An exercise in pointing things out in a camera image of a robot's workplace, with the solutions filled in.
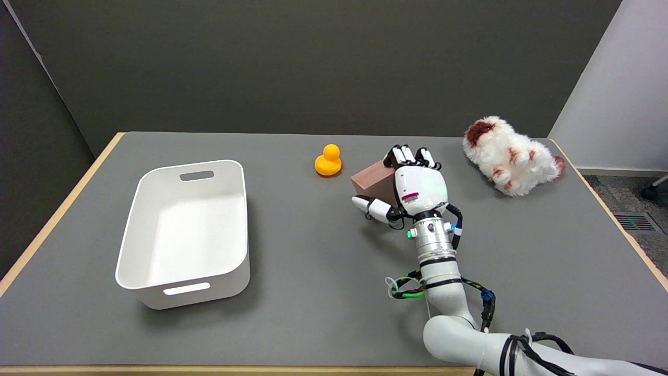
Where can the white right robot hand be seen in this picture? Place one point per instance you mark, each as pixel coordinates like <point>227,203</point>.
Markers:
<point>417,188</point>

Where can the wooden cube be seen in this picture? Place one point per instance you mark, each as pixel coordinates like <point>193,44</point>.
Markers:
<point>374,183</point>

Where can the orange rubber duck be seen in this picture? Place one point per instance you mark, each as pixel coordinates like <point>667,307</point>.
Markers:
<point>328,161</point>

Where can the white brown plush toy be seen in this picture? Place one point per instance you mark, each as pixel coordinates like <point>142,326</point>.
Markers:
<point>511,155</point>

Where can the floor vent grate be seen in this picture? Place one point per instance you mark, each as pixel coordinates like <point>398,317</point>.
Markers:
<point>634,221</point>

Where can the black chair caster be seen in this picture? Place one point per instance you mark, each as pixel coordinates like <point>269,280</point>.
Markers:
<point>650,192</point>

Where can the white plastic bin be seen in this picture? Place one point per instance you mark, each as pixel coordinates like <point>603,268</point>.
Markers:
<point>185,233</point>

